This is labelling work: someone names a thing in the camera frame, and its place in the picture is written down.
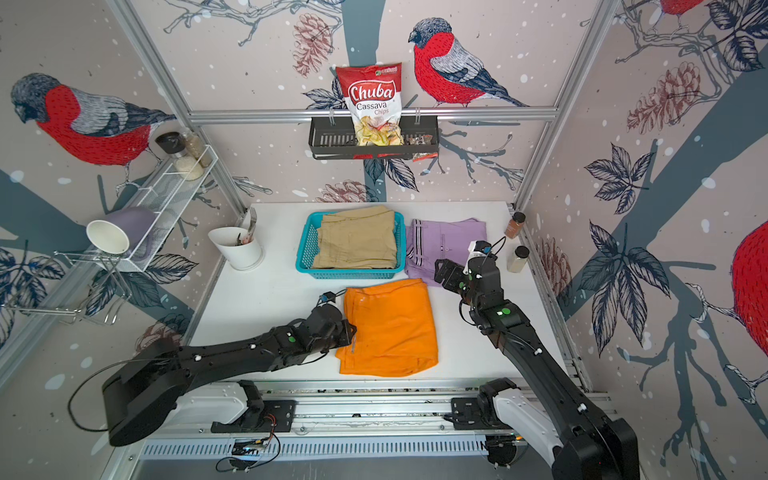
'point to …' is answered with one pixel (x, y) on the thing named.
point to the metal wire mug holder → (94, 286)
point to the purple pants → (428, 241)
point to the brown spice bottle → (515, 225)
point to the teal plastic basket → (307, 247)
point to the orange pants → (394, 334)
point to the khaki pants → (357, 238)
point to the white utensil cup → (238, 246)
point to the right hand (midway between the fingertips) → (445, 264)
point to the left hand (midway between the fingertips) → (361, 325)
